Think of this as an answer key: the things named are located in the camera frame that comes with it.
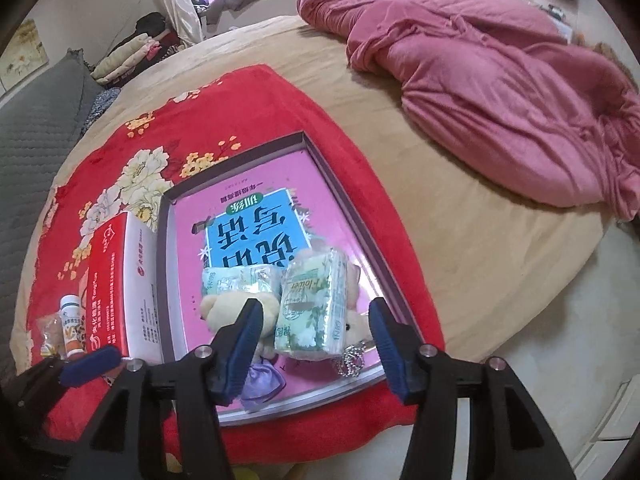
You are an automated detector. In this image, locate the green tissue pack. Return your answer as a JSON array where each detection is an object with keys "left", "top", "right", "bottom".
[{"left": 274, "top": 247, "right": 348, "bottom": 362}]

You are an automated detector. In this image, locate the purple cloth item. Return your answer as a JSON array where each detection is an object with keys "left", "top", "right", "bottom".
[{"left": 240, "top": 362, "right": 286, "bottom": 412}]

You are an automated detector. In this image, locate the cream teddy bear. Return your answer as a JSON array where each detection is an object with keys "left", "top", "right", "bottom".
[{"left": 200, "top": 290, "right": 280, "bottom": 363}]

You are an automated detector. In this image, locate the white supplement bottle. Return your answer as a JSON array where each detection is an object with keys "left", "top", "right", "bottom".
[{"left": 58, "top": 295, "right": 85, "bottom": 360}]

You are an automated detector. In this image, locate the red and white carton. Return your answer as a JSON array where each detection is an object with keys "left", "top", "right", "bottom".
[{"left": 86, "top": 211, "right": 163, "bottom": 364}]

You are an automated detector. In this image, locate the beige bed sheet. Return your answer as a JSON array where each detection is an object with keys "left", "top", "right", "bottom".
[{"left": 54, "top": 16, "right": 610, "bottom": 363}]

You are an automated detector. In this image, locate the blue label card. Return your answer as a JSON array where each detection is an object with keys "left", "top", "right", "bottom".
[{"left": 205, "top": 188, "right": 310, "bottom": 268}]

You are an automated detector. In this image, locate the purple shallow box tray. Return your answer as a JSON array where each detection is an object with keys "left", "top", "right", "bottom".
[{"left": 155, "top": 130, "right": 421, "bottom": 427}]

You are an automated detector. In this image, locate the red floral blanket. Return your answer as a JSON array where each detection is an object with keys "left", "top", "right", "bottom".
[{"left": 25, "top": 63, "right": 446, "bottom": 466}]

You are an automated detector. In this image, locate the grey quilted headboard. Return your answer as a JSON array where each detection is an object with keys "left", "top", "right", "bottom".
[{"left": 1, "top": 50, "right": 101, "bottom": 382}]

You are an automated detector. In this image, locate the blue patterned pillow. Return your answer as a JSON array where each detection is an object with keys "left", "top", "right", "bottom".
[{"left": 80, "top": 87, "right": 120, "bottom": 136}]

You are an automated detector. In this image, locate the pink quilt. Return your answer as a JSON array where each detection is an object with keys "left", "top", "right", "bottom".
[{"left": 297, "top": 0, "right": 639, "bottom": 221}]

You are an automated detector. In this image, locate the folded clothes stack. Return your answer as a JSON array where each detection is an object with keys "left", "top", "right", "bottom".
[{"left": 91, "top": 32, "right": 160, "bottom": 86}]

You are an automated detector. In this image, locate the small beige plush keychain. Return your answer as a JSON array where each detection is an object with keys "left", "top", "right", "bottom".
[{"left": 333, "top": 262, "right": 373, "bottom": 378}]

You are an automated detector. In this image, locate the wall painting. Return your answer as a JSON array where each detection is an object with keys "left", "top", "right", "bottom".
[{"left": 0, "top": 18, "right": 49, "bottom": 91}]

